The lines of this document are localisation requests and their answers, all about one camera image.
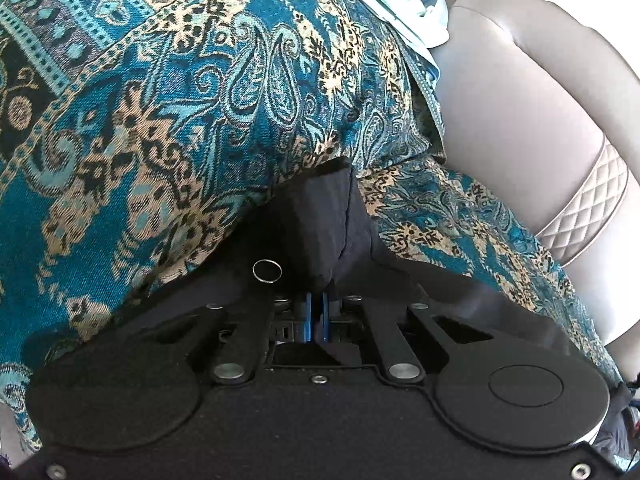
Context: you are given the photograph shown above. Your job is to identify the teal paisley blanket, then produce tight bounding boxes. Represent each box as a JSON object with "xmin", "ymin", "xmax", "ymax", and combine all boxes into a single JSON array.
[{"xmin": 0, "ymin": 0, "xmax": 626, "ymax": 456}]

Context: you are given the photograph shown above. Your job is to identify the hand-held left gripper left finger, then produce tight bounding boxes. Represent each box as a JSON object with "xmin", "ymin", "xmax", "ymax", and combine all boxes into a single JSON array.
[{"xmin": 155, "ymin": 292, "xmax": 314, "ymax": 386}]

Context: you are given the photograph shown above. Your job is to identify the small metal ring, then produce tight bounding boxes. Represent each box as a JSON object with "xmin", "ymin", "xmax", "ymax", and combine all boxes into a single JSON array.
[{"xmin": 252, "ymin": 258, "xmax": 283, "ymax": 285}]

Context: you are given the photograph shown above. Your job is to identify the beige leather headboard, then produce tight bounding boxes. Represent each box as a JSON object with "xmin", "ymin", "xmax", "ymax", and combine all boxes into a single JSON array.
[{"xmin": 430, "ymin": 0, "xmax": 640, "ymax": 376}]

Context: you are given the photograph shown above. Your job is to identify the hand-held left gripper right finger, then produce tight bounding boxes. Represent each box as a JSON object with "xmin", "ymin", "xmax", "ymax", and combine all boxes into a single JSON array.
[{"xmin": 320, "ymin": 292, "xmax": 493, "ymax": 385}]

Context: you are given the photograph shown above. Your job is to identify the black pants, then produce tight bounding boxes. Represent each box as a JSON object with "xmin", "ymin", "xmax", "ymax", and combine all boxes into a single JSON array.
[{"xmin": 45, "ymin": 156, "xmax": 601, "ymax": 386}]

